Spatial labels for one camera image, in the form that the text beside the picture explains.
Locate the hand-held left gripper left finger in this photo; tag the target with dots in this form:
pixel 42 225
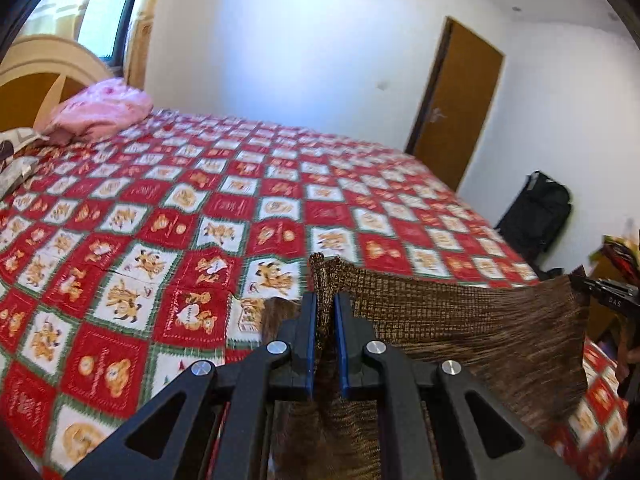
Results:
pixel 311 340

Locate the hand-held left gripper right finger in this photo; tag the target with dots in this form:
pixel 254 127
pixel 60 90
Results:
pixel 341 340

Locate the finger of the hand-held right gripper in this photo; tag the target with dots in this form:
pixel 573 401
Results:
pixel 610 295

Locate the brown knit sweater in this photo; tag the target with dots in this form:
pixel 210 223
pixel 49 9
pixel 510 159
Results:
pixel 450 320

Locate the pile of colourful clothes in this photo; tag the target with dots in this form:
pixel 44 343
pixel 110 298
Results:
pixel 620 250

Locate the wooden dresser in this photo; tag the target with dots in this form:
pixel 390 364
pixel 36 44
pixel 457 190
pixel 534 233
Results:
pixel 605 325

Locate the black backpack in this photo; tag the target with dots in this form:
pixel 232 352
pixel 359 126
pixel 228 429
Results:
pixel 540 210

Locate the red bear-print blanket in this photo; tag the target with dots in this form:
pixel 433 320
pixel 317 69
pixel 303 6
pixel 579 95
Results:
pixel 200 210

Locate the brown wooden door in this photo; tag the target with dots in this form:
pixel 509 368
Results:
pixel 460 110

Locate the pink pillow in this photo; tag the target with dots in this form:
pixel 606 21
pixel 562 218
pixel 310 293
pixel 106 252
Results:
pixel 100 110

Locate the cream patterned curtain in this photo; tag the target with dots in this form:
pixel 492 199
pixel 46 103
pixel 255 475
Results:
pixel 140 50

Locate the grey patterned pillow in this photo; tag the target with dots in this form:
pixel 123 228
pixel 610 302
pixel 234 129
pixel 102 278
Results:
pixel 15 160

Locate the cream wooden headboard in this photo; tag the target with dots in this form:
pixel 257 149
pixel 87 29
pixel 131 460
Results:
pixel 30 90

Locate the window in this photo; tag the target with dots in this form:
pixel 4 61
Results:
pixel 100 20

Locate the white light switch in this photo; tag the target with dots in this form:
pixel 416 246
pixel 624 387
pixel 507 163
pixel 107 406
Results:
pixel 383 85

